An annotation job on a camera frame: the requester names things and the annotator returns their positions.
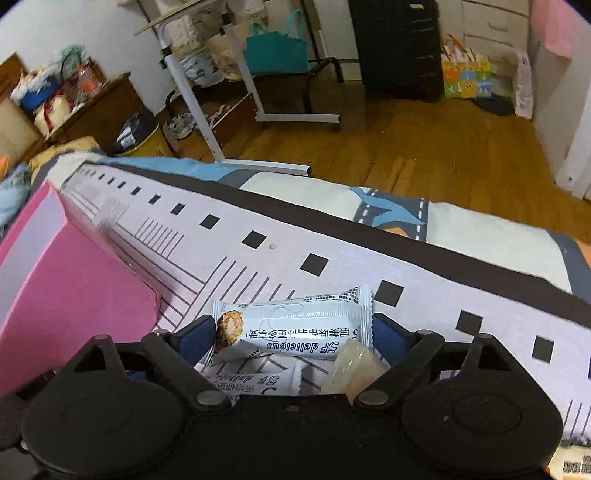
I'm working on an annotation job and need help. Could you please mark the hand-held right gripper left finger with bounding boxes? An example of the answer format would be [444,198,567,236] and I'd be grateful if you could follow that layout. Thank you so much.
[73,316,232,410]

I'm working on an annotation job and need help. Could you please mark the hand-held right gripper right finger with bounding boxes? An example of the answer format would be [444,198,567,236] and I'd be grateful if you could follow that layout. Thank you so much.
[353,314,514,410]

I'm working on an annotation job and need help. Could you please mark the white snack bar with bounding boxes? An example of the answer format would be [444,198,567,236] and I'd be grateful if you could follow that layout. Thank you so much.
[203,359,305,398]
[211,283,374,366]

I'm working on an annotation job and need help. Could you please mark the pink cardboard box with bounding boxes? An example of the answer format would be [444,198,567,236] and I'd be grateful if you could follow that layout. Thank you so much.
[0,180,162,400]

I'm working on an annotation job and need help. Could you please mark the pale translucent jelly packet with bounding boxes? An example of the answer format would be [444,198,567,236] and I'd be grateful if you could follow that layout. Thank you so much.
[321,340,391,398]

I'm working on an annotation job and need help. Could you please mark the lilac line-print blanket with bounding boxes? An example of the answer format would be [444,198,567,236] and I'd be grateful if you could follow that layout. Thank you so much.
[46,154,591,450]

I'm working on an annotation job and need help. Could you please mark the road-print quilt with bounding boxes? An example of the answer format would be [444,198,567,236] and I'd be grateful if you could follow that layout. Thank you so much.
[111,154,591,296]

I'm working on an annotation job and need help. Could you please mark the yellow bin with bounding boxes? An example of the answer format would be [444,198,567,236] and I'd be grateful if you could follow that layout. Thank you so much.
[117,124,174,158]

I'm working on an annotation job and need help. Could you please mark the white sneaker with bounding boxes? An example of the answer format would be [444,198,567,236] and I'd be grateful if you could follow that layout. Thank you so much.
[165,112,195,140]

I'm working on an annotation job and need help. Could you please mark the black plastic bag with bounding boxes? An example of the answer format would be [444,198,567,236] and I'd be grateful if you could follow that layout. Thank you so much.
[113,111,158,153]

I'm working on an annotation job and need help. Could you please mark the noodle packet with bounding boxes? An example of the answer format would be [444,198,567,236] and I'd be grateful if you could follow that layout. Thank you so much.
[549,438,591,480]

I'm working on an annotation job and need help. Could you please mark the low wooden shelf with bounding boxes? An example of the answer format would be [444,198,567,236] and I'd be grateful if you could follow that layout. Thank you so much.
[189,74,259,149]

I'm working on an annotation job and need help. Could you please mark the light blue pillow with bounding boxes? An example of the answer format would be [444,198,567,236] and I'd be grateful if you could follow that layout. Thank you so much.
[0,164,32,229]

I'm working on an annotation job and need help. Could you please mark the wooden cabinet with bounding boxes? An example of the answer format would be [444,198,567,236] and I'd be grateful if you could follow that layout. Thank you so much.
[0,51,148,160]

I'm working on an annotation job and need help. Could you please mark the white side table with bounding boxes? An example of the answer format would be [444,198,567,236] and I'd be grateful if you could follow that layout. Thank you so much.
[134,0,342,178]

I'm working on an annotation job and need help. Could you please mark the white wooden furniture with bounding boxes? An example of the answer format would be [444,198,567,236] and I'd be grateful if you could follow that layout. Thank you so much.
[531,46,591,201]

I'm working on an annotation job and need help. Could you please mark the white red-trim bag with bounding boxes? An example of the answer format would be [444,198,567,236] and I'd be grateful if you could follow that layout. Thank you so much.
[34,92,75,136]

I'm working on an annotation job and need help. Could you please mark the white blue-print plastic bag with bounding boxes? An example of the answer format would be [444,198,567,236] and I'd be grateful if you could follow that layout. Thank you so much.
[178,48,227,88]

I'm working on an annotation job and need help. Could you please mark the colourful gift bag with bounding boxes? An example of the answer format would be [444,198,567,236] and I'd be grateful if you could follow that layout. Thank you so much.
[441,34,492,100]

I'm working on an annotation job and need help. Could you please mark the mesh basket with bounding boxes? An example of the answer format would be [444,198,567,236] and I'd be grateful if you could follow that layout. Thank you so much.
[59,45,105,99]

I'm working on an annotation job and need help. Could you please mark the brown paper bag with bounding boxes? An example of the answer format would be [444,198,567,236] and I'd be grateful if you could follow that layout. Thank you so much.
[205,21,252,83]

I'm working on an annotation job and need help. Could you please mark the black suitcase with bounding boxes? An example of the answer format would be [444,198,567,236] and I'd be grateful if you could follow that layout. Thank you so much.
[348,0,445,103]

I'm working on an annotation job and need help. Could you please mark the blue bag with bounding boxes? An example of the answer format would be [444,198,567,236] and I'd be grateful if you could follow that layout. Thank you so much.
[18,74,62,112]

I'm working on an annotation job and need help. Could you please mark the teal tote bag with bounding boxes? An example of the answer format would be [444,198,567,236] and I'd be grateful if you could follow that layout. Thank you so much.
[245,10,309,75]

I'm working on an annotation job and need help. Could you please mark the white drawer cabinet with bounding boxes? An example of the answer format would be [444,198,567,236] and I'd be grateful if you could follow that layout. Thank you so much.
[462,0,532,63]

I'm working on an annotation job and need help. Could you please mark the pink towel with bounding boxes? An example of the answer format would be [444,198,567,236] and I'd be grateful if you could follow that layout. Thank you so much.
[529,0,588,58]

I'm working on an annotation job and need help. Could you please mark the black metal frame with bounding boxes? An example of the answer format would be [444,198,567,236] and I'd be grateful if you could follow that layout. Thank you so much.
[256,56,345,115]

